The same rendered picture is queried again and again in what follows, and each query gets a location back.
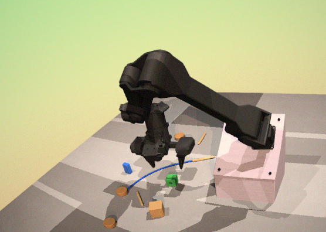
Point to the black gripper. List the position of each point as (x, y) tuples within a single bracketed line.
[(183, 147)]

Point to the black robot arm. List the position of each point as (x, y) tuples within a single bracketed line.
[(160, 74)]

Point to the small blue block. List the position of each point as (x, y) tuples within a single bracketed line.
[(127, 168)]

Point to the orange round disc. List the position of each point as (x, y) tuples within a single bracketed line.
[(179, 135)]

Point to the brown wooden disc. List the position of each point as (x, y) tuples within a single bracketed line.
[(109, 222)]

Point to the round wooden button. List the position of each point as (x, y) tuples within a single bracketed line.
[(121, 191)]

